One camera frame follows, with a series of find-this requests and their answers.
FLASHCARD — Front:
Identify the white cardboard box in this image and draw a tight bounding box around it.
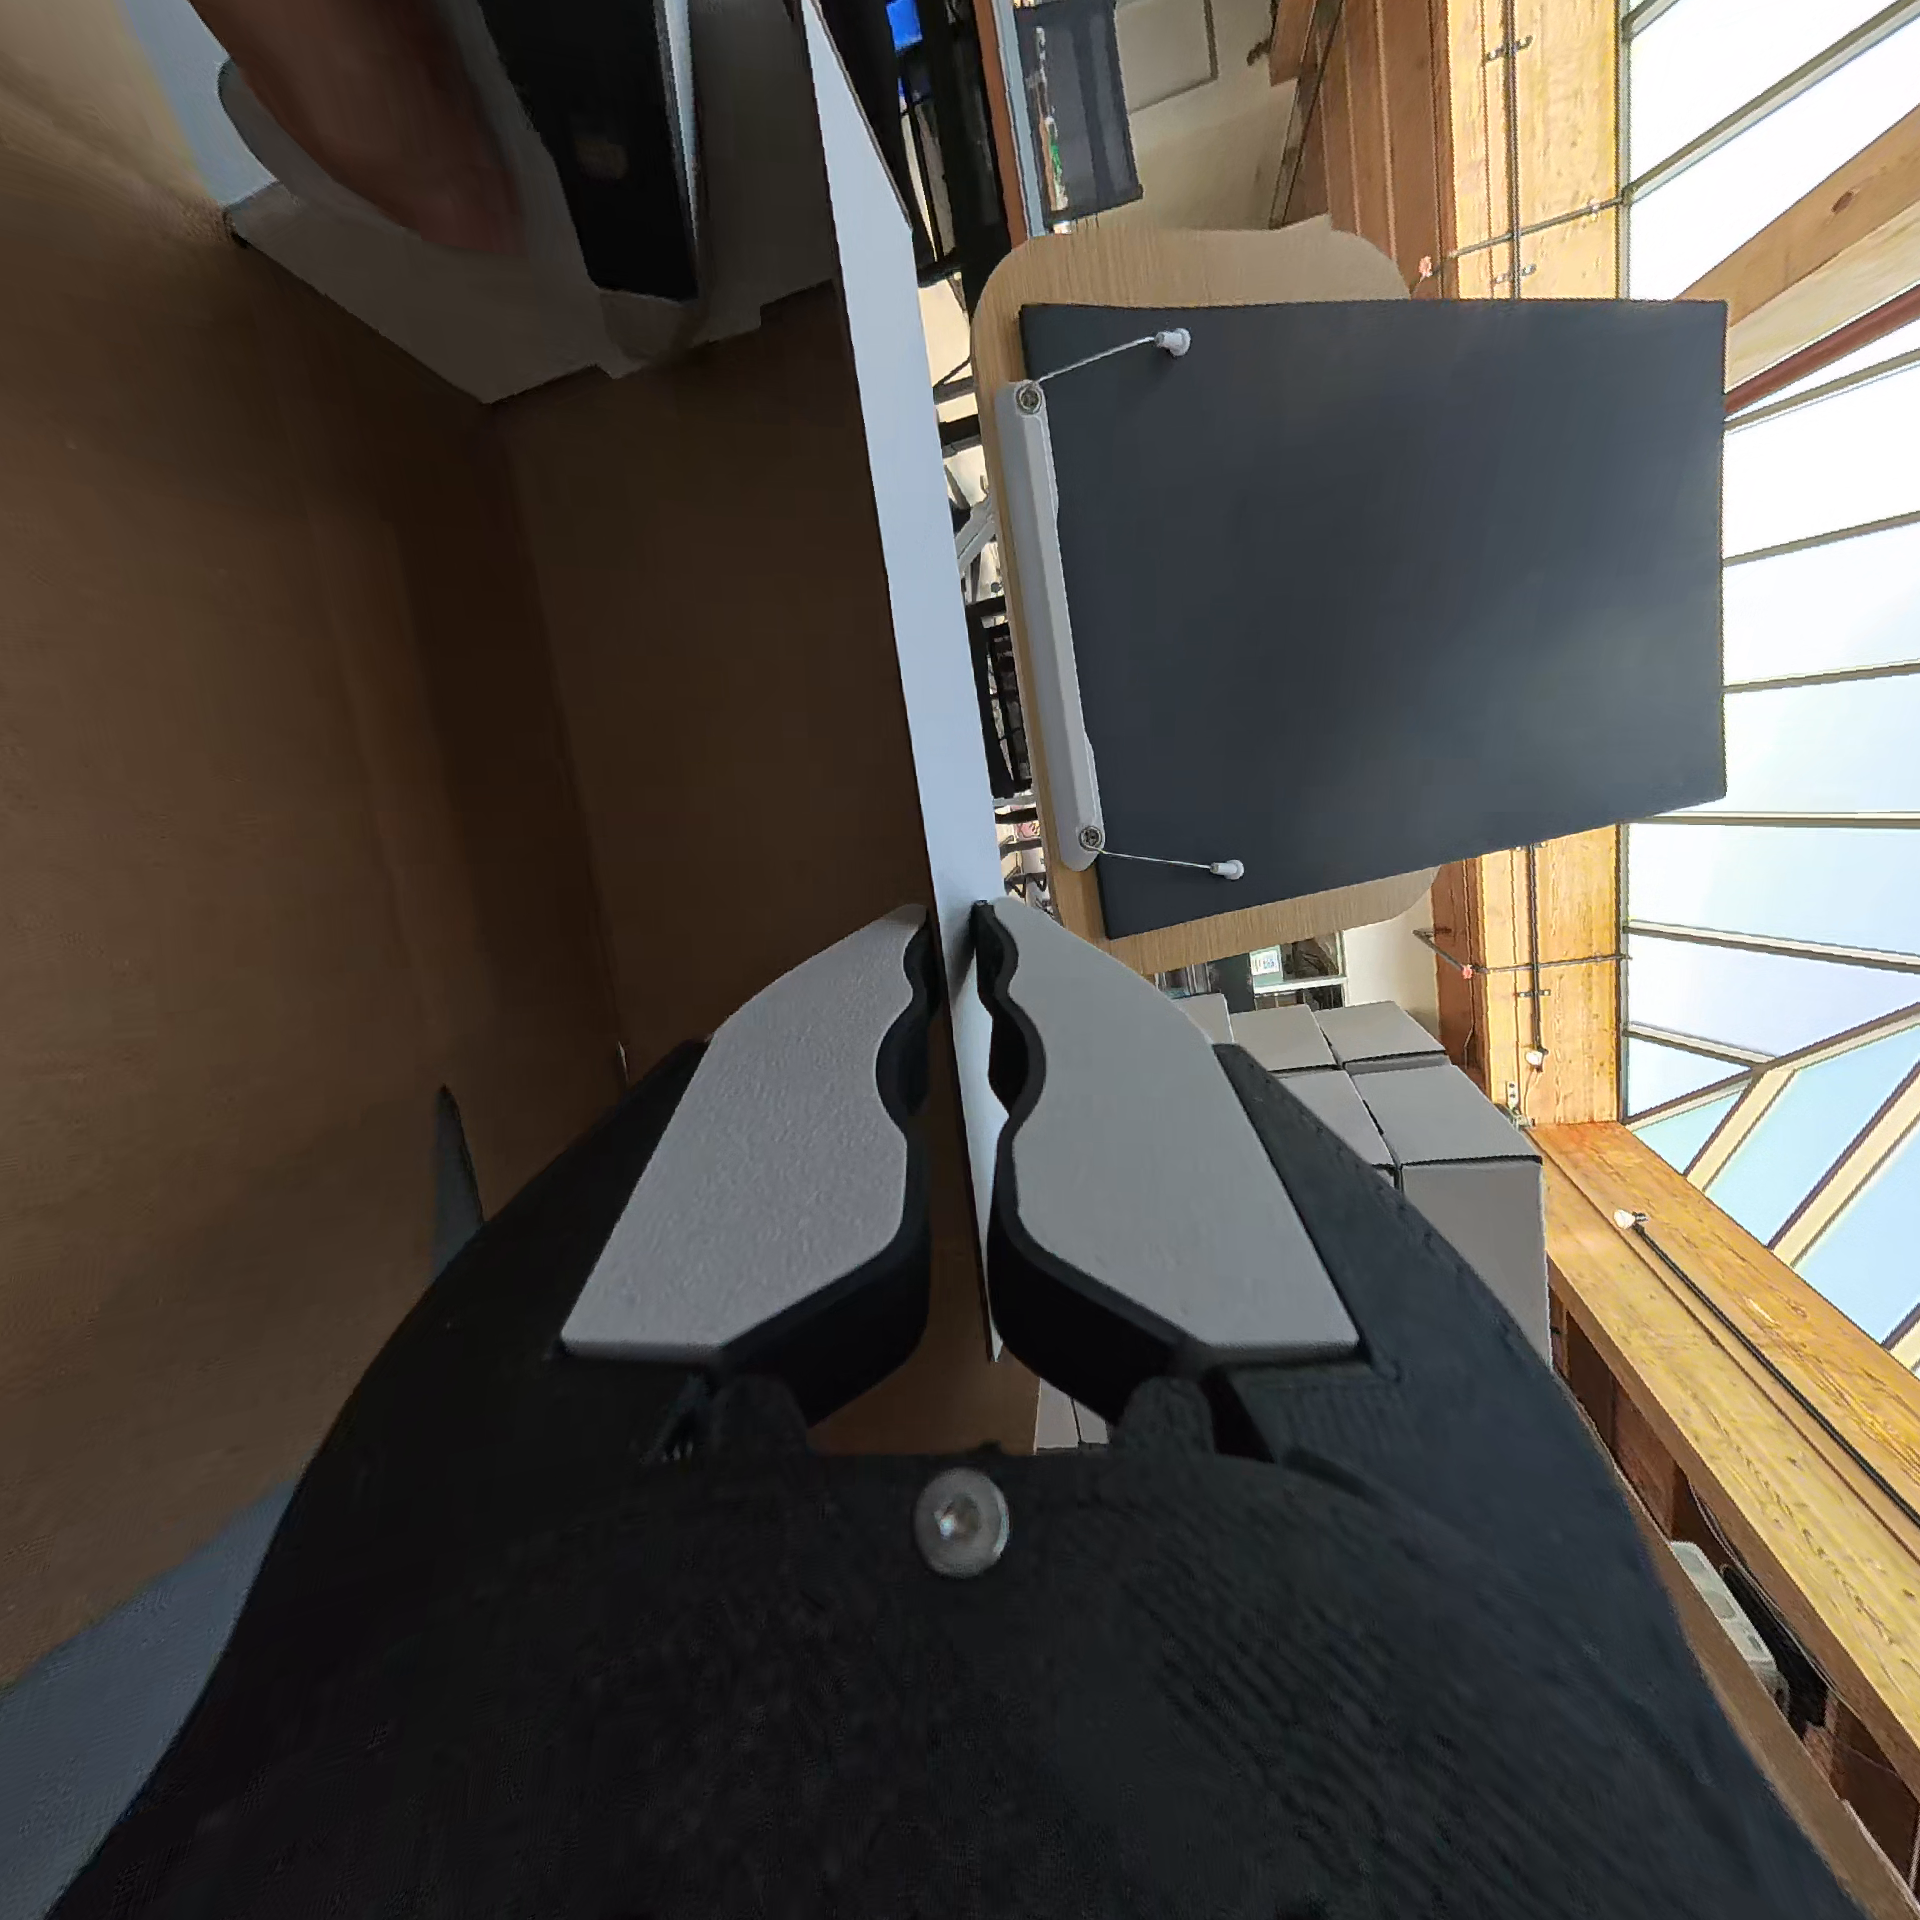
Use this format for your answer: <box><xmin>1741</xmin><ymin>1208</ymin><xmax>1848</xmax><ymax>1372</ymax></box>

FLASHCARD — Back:
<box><xmin>0</xmin><ymin>0</ymin><xmax>1040</xmax><ymax>1689</ymax></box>

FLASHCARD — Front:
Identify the rounded wooden ceiling board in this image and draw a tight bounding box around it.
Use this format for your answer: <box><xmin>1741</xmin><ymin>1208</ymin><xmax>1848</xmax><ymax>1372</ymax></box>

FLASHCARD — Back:
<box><xmin>970</xmin><ymin>222</ymin><xmax>1443</xmax><ymax>979</ymax></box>

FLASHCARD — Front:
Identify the glass skylight window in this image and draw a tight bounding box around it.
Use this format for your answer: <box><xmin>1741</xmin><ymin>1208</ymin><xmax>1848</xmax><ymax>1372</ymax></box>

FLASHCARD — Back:
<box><xmin>1617</xmin><ymin>0</ymin><xmax>1920</xmax><ymax>1374</ymax></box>

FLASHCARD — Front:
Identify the dark wall poster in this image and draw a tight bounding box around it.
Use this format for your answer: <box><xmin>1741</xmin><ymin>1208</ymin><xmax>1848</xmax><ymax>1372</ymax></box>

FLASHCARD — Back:
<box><xmin>1017</xmin><ymin>0</ymin><xmax>1145</xmax><ymax>216</ymax></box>

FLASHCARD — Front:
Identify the black cable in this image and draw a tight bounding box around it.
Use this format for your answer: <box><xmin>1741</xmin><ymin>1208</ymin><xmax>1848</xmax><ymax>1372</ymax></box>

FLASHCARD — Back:
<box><xmin>1617</xmin><ymin>1208</ymin><xmax>1920</xmax><ymax>1519</ymax></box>

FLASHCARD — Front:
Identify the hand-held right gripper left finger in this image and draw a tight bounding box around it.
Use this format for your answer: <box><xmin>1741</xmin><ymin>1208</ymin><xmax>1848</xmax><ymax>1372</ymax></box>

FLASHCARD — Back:
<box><xmin>559</xmin><ymin>903</ymin><xmax>945</xmax><ymax>1428</ymax></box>

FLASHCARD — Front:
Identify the black ceiling panel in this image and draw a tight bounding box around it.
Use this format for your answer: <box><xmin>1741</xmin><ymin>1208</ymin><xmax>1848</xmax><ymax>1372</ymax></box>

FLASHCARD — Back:
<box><xmin>1019</xmin><ymin>298</ymin><xmax>1729</xmax><ymax>941</ymax></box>

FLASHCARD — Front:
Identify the wooden beam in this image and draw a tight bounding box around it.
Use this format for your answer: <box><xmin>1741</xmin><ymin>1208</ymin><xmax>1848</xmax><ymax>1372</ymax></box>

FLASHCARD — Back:
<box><xmin>1531</xmin><ymin>1122</ymin><xmax>1920</xmax><ymax>1920</ymax></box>

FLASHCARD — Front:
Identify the stack of white cardboard boxes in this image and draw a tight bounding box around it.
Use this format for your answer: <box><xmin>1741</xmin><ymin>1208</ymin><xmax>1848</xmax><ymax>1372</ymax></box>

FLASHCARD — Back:
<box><xmin>1170</xmin><ymin>996</ymin><xmax>1550</xmax><ymax>1359</ymax></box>

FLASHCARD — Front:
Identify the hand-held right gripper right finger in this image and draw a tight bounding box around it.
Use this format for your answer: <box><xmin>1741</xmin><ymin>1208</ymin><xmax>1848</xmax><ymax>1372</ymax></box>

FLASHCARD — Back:
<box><xmin>972</xmin><ymin>901</ymin><xmax>1363</xmax><ymax>1428</ymax></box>

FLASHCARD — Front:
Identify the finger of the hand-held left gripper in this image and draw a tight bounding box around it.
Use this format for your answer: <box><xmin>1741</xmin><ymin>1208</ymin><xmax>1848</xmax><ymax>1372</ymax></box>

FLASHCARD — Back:
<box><xmin>630</xmin><ymin>0</ymin><xmax>842</xmax><ymax>357</ymax></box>
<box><xmin>187</xmin><ymin>0</ymin><xmax>704</xmax><ymax>344</ymax></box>

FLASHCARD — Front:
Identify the white pendant lamp bar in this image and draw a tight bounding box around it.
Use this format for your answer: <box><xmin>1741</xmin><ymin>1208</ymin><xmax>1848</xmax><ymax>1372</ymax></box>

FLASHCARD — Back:
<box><xmin>996</xmin><ymin>378</ymin><xmax>1107</xmax><ymax>874</ymax></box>

